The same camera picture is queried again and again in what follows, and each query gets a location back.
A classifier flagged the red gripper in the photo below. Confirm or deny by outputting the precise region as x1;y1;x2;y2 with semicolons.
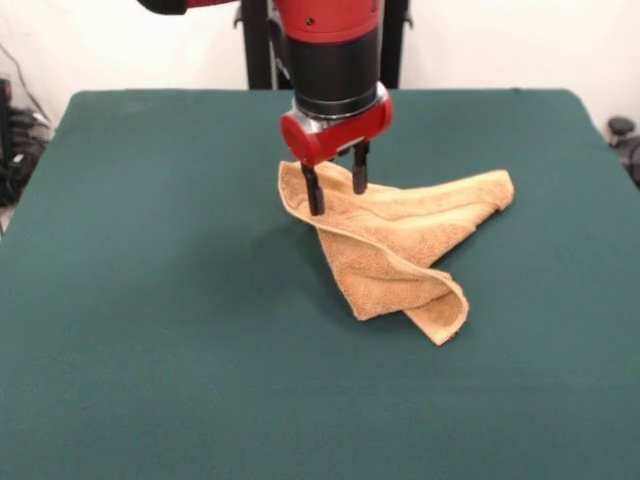
279;92;395;217

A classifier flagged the tan terry towel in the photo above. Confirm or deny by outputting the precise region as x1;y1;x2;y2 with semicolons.
277;159;515;347

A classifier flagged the dark green table cloth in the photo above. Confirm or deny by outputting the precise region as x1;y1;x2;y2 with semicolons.
0;88;640;480

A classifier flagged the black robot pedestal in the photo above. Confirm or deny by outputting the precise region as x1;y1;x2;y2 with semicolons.
232;0;416;91

